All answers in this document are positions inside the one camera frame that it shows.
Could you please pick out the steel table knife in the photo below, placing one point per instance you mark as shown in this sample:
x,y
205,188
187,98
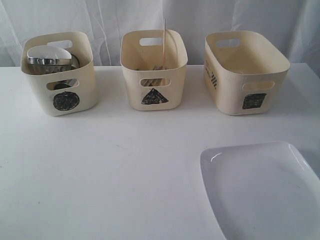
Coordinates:
x,y
155,81

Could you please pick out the steel mug with handle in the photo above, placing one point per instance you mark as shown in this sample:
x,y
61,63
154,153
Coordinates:
x,y
68,83

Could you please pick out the small white ceramic bowl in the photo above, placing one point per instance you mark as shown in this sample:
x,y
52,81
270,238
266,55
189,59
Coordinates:
x,y
48,52

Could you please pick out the large white square plate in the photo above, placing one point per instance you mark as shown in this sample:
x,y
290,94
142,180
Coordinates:
x,y
262,191

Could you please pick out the stainless steel bowl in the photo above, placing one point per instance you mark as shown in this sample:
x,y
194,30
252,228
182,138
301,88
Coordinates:
x,y
43,66

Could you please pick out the cream bin with triangle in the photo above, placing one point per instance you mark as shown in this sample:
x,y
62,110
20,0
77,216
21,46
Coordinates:
x,y
154,65

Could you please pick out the cream bin with circle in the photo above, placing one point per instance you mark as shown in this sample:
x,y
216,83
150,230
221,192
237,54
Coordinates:
x,y
78,98

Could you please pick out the cream bin with square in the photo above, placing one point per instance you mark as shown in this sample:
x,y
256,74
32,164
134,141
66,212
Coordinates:
x,y
243,71

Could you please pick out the white curtain backdrop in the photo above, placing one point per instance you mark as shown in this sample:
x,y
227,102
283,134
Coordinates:
x,y
293,26

